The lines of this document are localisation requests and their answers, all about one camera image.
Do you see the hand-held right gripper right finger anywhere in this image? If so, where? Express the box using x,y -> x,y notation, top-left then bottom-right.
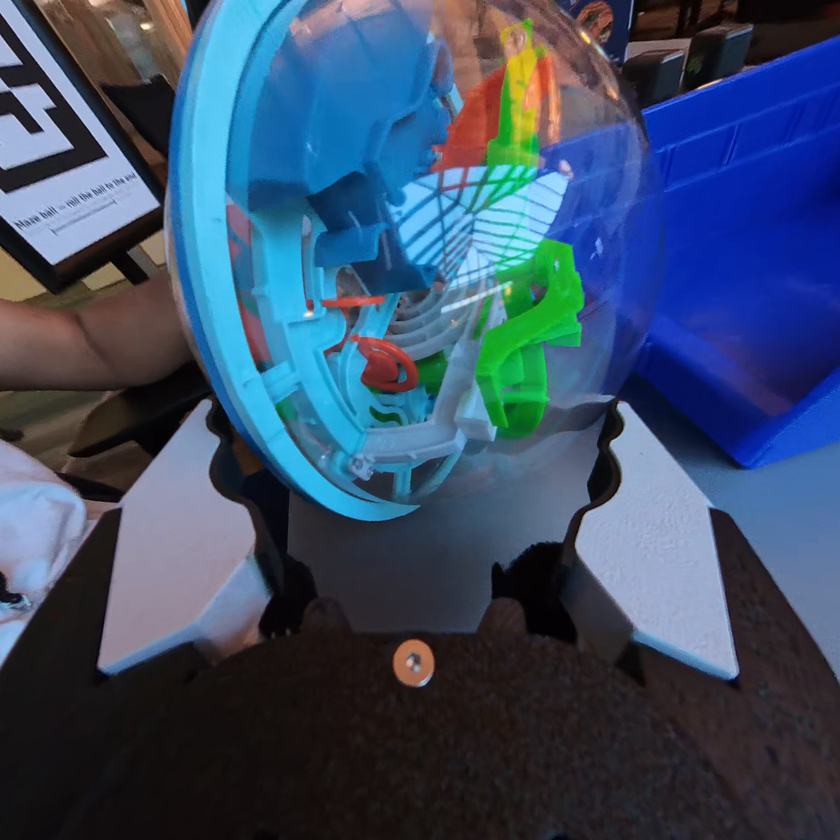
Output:
558,399 -> 741,682

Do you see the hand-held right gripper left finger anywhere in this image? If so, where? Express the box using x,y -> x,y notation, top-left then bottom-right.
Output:
97,398 -> 293,676

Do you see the clear plastic maze ball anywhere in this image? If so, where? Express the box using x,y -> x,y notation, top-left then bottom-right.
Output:
164,0 -> 665,522

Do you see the person's left forearm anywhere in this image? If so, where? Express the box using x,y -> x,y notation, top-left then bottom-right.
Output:
0,279 -> 194,395

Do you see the white cloth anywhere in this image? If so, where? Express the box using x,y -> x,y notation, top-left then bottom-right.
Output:
0,440 -> 89,647

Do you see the black easel stand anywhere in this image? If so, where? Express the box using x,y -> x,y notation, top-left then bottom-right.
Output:
98,239 -> 168,286

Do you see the blue plastic bin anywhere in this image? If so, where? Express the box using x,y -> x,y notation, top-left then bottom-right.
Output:
617,36 -> 840,470

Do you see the framed black white marker sign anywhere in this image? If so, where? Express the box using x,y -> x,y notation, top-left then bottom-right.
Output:
0,0 -> 165,293

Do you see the black box green logo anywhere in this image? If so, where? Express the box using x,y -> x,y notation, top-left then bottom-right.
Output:
622,47 -> 686,93
689,23 -> 756,85

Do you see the dark blue printed box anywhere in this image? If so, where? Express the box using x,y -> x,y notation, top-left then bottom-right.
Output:
570,0 -> 636,67

